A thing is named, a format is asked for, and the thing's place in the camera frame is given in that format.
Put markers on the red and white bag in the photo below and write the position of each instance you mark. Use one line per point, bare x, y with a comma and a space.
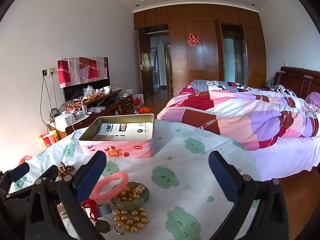
138, 100

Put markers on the dark wooden headboard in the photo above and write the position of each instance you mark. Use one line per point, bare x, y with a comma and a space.
300, 80

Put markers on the lavender bed sheet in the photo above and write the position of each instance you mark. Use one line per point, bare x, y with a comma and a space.
282, 155

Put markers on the teal cloth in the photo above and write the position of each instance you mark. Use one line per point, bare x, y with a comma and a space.
270, 83

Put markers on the white cloth with green print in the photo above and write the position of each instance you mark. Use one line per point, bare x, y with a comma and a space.
187, 160

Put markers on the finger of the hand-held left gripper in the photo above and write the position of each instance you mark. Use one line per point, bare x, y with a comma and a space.
51, 172
20, 171

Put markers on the purple pillow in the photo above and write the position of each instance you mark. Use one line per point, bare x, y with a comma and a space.
314, 100

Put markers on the orange packet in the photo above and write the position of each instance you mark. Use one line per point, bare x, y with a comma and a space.
144, 109

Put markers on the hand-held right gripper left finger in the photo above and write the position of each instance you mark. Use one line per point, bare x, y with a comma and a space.
91, 177

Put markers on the white cardboard box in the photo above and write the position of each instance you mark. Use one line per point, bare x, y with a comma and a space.
63, 120

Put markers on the white mug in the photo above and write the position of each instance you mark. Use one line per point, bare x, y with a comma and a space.
107, 90

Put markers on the patchwork quilt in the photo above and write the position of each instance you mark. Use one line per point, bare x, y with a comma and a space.
237, 115

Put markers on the pink tin box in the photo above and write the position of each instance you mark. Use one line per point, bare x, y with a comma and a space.
130, 150

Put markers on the plain wooden door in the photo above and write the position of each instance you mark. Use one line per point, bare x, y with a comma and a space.
219, 55

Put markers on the red and yellow box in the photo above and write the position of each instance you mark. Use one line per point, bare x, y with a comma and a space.
47, 140

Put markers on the wooden wardrobe wall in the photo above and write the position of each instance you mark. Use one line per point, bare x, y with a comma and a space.
200, 62

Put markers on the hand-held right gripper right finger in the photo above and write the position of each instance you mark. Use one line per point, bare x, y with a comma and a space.
222, 177

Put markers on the pink bangle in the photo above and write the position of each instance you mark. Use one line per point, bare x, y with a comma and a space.
117, 175

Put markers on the wooden television cabinet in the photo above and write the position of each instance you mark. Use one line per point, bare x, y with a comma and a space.
125, 105

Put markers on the wall socket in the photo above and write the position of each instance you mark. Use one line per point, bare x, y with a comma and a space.
48, 71

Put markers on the cow print pillow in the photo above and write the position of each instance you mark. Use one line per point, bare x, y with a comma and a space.
281, 89

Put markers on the printed white paper packet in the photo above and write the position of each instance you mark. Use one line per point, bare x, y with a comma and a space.
120, 130

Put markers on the red and pink patchwork cover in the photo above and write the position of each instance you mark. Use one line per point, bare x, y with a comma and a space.
80, 71

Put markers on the red paper decoration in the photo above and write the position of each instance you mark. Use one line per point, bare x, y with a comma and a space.
192, 40

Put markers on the clear plastic bag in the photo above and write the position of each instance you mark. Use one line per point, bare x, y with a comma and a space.
88, 90

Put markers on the grey and red floral quilt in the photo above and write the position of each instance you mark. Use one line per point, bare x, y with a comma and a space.
212, 83

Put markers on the black television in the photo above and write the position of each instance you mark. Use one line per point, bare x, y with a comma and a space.
75, 93

